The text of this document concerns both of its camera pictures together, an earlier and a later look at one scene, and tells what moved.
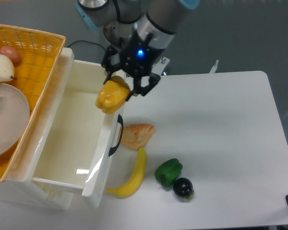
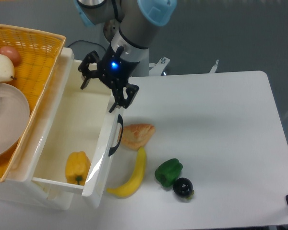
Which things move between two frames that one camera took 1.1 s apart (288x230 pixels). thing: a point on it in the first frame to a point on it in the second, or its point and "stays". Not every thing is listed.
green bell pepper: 167,171 stays
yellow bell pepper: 113,94 to 78,165
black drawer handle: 120,120 stays
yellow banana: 126,189 stays
